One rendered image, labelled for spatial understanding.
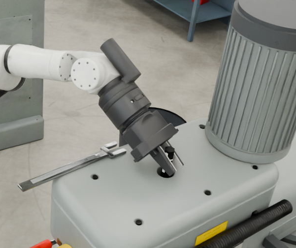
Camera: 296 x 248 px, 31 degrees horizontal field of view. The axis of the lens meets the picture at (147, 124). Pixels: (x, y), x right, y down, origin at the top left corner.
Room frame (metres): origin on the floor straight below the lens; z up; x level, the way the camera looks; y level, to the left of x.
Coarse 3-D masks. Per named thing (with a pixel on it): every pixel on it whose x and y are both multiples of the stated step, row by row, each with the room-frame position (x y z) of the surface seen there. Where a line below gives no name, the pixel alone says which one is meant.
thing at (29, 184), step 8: (112, 144) 0.91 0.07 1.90; (104, 152) 0.88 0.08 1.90; (120, 152) 0.88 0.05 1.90; (80, 160) 0.84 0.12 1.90; (88, 160) 0.84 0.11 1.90; (96, 160) 0.85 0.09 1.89; (56, 168) 0.80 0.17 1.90; (64, 168) 0.80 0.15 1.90; (72, 168) 0.81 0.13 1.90; (40, 176) 0.77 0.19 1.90; (48, 176) 0.77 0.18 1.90; (56, 176) 0.78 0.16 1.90; (24, 184) 0.74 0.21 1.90; (32, 184) 0.74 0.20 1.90; (40, 184) 0.75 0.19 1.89
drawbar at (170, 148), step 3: (165, 147) 0.85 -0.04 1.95; (168, 147) 0.85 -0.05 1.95; (171, 147) 0.86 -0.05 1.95; (165, 150) 0.84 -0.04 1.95; (168, 150) 0.85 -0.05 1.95; (171, 150) 0.85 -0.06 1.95; (168, 153) 0.84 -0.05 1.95; (171, 153) 0.84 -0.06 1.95; (168, 156) 0.84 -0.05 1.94; (171, 156) 0.84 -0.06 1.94; (162, 168) 0.84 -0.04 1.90; (162, 174) 0.84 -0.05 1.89; (165, 174) 0.84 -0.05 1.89; (165, 177) 0.84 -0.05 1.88; (168, 177) 0.84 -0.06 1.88
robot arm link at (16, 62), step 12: (0, 48) 1.01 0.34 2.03; (12, 48) 1.01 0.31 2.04; (24, 48) 1.00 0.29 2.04; (36, 48) 1.01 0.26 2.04; (0, 60) 0.99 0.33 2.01; (12, 60) 0.99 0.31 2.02; (24, 60) 0.98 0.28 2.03; (36, 60) 0.97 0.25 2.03; (48, 60) 0.97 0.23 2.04; (0, 72) 0.98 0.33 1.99; (12, 72) 0.99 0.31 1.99; (24, 72) 0.98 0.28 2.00; (36, 72) 0.97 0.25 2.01; (48, 72) 0.96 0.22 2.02; (0, 84) 0.99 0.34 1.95; (12, 84) 1.01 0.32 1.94
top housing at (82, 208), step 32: (192, 128) 1.02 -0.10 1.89; (128, 160) 0.87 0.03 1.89; (192, 160) 0.90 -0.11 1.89; (224, 160) 0.92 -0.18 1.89; (64, 192) 0.75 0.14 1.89; (96, 192) 0.76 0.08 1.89; (128, 192) 0.77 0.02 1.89; (160, 192) 0.78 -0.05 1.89; (192, 192) 0.80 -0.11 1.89; (224, 192) 0.81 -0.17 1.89; (256, 192) 0.86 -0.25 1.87; (64, 224) 0.72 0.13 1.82; (96, 224) 0.67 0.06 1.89; (128, 224) 0.68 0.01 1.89; (160, 224) 0.70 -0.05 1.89; (192, 224) 0.73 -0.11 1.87; (224, 224) 0.80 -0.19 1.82
